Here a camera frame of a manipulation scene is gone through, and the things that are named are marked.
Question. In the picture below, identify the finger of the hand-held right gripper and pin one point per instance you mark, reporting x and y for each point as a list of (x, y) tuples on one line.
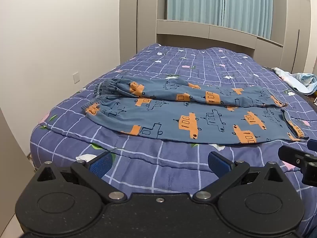
[(291, 155), (312, 145)]

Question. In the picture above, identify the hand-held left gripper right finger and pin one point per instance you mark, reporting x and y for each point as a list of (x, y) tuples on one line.
[(219, 164)]

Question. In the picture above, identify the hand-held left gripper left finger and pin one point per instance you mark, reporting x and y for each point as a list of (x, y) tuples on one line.
[(102, 164)]

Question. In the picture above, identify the blue pants with orange cars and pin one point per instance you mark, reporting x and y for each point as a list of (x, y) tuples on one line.
[(173, 115)]

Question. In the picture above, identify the light blue cloth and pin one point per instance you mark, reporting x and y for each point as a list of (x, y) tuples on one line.
[(305, 79)]

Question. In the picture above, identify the purple checked floral quilt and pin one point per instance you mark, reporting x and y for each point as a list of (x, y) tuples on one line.
[(178, 62)]

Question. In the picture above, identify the beige headboard cabinet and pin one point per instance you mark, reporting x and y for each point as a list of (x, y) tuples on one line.
[(210, 33)]

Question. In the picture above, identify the light blue curtain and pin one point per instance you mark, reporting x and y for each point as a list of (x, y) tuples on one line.
[(218, 2)]

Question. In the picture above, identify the beige wardrobe with door gap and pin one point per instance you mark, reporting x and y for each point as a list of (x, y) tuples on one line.
[(148, 10)]

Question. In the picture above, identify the white wall socket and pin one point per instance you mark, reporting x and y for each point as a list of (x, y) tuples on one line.
[(76, 77)]

